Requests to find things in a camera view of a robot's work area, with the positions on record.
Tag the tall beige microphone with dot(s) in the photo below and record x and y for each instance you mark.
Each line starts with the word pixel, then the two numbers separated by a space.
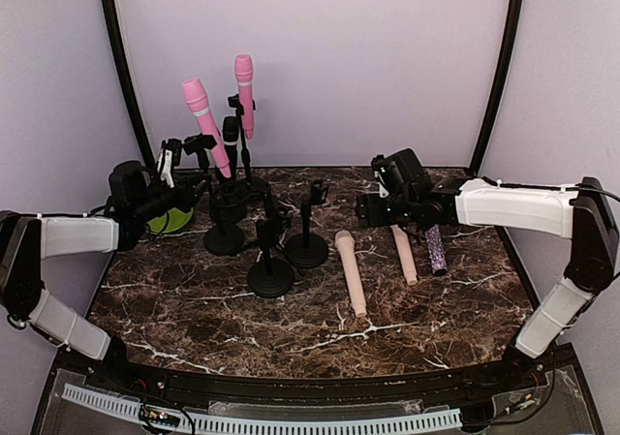
pixel 345 245

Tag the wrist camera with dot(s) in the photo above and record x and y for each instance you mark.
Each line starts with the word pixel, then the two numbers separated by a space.
pixel 169 157
pixel 381 175

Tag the black front rail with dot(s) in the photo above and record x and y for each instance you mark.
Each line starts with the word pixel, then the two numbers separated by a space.
pixel 461 387

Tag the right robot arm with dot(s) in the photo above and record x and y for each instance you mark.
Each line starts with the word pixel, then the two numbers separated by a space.
pixel 577 212

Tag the black stand with textured grip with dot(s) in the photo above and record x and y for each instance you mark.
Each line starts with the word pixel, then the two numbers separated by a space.
pixel 230 136

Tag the beige microphone round head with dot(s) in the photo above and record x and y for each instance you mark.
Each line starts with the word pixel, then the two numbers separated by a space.
pixel 405 255

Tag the round-base stand of tall beige mic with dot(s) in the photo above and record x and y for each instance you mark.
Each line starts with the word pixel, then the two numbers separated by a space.
pixel 269 277

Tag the black tripod mic stand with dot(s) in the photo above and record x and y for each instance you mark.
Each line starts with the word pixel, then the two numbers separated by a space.
pixel 233 199

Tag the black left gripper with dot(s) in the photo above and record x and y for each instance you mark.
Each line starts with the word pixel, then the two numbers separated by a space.
pixel 187 199

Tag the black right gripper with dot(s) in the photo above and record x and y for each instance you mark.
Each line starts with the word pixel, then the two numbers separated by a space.
pixel 368 213

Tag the pink microphone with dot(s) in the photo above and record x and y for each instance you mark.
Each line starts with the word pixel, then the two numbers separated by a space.
pixel 244 74
pixel 197 101

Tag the purple rhinestone microphone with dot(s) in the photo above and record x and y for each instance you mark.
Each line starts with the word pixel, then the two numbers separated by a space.
pixel 436 251

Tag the white slotted cable duct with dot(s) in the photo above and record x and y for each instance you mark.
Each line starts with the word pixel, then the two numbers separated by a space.
pixel 229 418

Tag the black clip mic stand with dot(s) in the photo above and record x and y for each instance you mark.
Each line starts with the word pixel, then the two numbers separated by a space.
pixel 221 239

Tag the green round plate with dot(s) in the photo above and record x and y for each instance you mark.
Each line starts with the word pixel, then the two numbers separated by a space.
pixel 173 221

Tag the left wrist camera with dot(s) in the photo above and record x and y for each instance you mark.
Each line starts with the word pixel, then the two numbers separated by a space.
pixel 169 157

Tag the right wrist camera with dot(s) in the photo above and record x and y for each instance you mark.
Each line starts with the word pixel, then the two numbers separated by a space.
pixel 381 175

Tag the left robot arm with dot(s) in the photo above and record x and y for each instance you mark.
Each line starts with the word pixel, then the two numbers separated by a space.
pixel 137 195

